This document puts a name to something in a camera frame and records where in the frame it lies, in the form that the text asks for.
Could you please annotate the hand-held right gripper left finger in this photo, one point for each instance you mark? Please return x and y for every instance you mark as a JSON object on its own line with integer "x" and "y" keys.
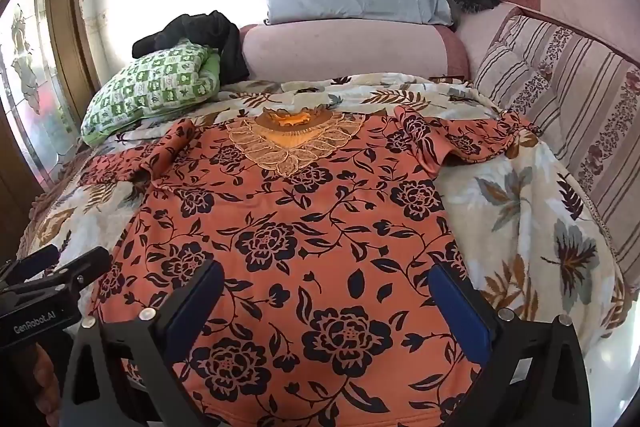
{"x": 195, "y": 307}

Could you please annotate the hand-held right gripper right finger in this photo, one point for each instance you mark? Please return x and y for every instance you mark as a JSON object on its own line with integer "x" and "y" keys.
{"x": 457, "y": 312}

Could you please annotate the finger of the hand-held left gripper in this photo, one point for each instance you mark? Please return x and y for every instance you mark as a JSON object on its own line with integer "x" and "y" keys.
{"x": 35, "y": 262}
{"x": 85, "y": 264}

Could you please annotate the orange floral shirt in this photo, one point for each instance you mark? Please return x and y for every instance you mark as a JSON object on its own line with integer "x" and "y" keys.
{"x": 310, "y": 217}

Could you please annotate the leaf print blanket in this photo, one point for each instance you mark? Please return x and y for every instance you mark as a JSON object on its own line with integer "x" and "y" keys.
{"x": 525, "y": 227}

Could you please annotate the patterned glass window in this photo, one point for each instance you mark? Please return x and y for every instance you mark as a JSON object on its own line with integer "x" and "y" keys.
{"x": 30, "y": 72}

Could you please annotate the green checkered pillow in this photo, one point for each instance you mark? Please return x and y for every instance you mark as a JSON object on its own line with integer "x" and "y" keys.
{"x": 160, "y": 82}

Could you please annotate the striped cushion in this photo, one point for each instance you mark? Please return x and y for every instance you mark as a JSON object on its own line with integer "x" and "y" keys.
{"x": 585, "y": 107}

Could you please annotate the black clothing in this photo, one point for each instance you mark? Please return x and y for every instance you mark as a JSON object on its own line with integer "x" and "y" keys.
{"x": 200, "y": 29}

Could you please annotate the pink bolster cushion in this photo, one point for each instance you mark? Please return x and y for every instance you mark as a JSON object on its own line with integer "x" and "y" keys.
{"x": 350, "y": 49}

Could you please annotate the wooden window frame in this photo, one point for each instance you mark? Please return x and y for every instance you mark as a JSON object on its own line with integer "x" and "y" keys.
{"x": 70, "y": 37}

